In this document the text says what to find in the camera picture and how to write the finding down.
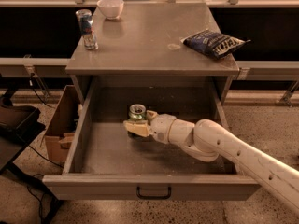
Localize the open grey top drawer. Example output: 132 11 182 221
43 76 259 201

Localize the black drawer handle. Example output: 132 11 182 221
136 187 172 200

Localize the green soda can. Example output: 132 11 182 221
128 104 146 120

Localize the blue chip bag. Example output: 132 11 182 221
181 30 249 60

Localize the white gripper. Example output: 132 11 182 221
123 110 177 144

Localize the brown cardboard box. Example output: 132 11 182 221
45 85 80 162

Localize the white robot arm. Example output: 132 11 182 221
124 110 299 214

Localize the grey cabinet with top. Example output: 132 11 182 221
65 2 239 98

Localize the blue silver energy drink can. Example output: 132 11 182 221
76 9 98 50

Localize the black floor cable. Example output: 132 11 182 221
26 73 64 222

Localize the white bowl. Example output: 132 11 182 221
97 0 124 20

